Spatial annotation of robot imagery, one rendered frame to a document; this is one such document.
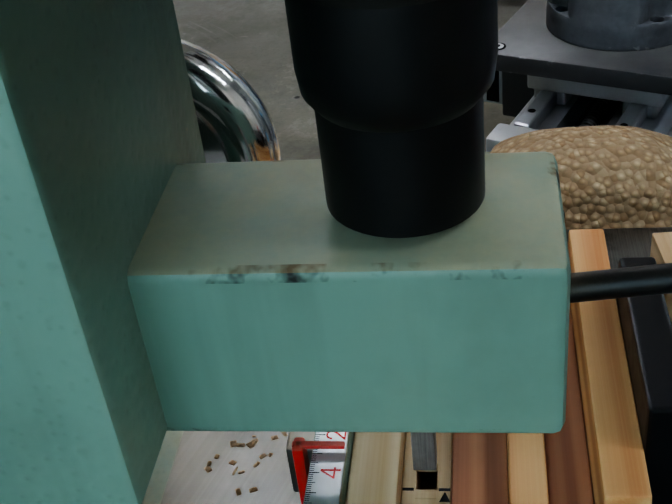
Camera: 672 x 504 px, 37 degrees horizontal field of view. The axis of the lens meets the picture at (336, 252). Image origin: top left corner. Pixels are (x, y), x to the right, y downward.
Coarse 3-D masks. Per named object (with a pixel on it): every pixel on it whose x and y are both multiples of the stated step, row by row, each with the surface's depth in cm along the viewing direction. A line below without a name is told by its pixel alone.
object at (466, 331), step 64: (192, 192) 35; (256, 192) 34; (320, 192) 34; (512, 192) 33; (192, 256) 32; (256, 256) 31; (320, 256) 31; (384, 256) 31; (448, 256) 30; (512, 256) 30; (192, 320) 32; (256, 320) 32; (320, 320) 32; (384, 320) 31; (448, 320) 31; (512, 320) 31; (192, 384) 34; (256, 384) 33; (320, 384) 33; (384, 384) 33; (448, 384) 32; (512, 384) 32
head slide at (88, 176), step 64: (0, 0) 24; (64, 0) 27; (128, 0) 32; (0, 64) 24; (64, 64) 27; (128, 64) 32; (0, 128) 24; (64, 128) 27; (128, 128) 32; (192, 128) 39; (0, 192) 26; (64, 192) 27; (128, 192) 32; (0, 256) 27; (64, 256) 27; (128, 256) 32; (0, 320) 28; (64, 320) 28; (128, 320) 32; (0, 384) 30; (64, 384) 29; (128, 384) 31; (0, 448) 31; (64, 448) 31; (128, 448) 31
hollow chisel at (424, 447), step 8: (416, 432) 38; (424, 432) 38; (416, 440) 38; (424, 440) 38; (432, 440) 38; (416, 448) 39; (424, 448) 39; (432, 448) 39; (416, 456) 39; (424, 456) 39; (432, 456) 39; (416, 464) 39; (424, 464) 39; (432, 464) 39
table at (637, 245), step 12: (624, 228) 60; (636, 228) 59; (648, 228) 59; (660, 228) 59; (612, 240) 59; (624, 240) 59; (636, 240) 58; (648, 240) 58; (612, 252) 58; (624, 252) 58; (636, 252) 58; (648, 252) 57; (612, 264) 57
